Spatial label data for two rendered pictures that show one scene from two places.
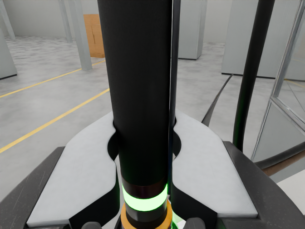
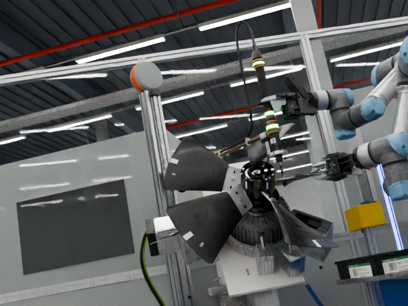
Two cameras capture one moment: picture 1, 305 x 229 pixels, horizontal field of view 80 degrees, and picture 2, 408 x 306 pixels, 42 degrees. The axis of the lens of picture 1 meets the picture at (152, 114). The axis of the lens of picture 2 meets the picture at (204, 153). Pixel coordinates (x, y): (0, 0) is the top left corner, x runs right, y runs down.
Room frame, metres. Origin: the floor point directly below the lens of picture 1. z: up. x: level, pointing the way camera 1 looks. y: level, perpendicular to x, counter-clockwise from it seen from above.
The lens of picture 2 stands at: (0.80, 1.75, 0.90)
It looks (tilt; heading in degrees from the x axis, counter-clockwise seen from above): 13 degrees up; 256
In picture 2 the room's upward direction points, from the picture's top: 11 degrees counter-clockwise
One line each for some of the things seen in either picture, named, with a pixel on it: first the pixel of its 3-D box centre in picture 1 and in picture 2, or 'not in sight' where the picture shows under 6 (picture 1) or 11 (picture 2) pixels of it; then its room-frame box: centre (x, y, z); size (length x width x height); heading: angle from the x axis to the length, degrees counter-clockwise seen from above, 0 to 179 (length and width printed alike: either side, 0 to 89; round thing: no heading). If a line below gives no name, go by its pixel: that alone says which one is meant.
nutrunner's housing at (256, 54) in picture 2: not in sight; (266, 101); (0.10, 0.01, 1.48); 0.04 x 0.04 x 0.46
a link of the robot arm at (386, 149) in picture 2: not in sight; (391, 148); (-0.11, 0.36, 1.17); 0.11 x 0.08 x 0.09; 118
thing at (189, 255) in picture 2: not in sight; (193, 243); (0.43, -0.11, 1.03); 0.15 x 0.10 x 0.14; 81
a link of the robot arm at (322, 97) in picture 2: not in sight; (317, 101); (-0.11, 0.00, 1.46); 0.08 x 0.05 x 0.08; 91
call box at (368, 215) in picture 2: not in sight; (365, 218); (-0.31, -0.23, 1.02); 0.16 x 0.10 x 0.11; 81
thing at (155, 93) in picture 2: not in sight; (164, 155); (0.39, -0.60, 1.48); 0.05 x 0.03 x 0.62; 26
